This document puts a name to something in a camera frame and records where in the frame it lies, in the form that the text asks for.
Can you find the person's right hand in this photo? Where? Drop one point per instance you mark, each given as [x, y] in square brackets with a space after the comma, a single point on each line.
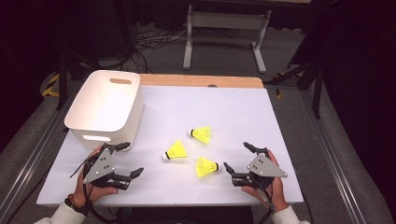
[278, 193]

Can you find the black metal stand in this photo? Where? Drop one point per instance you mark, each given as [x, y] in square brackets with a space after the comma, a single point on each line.
[317, 90]
[62, 84]

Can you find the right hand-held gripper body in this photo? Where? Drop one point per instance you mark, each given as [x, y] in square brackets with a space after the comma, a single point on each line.
[264, 168]

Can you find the grey metal floor rail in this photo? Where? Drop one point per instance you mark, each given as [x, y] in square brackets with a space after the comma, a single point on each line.
[31, 155]
[330, 146]

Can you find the dark curtain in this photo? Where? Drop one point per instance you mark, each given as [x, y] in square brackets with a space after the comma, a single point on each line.
[28, 46]
[361, 77]

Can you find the white plastic storage bin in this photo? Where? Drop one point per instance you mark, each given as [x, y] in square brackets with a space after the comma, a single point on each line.
[102, 102]

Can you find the white metal desk frame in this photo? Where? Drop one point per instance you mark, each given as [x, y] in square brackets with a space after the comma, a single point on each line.
[227, 20]

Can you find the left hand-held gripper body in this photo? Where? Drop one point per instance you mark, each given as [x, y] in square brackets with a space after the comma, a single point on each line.
[99, 168]

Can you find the person's left hand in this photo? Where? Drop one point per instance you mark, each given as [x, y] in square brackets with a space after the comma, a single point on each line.
[91, 193]

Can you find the yellow black floor tape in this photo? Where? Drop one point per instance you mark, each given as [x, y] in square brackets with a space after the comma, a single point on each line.
[49, 90]

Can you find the yellow shuttlecock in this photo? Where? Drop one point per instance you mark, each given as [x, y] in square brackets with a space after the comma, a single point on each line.
[177, 151]
[205, 167]
[202, 134]

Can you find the person's dark lap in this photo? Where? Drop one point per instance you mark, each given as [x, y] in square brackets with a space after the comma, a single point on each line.
[186, 216]

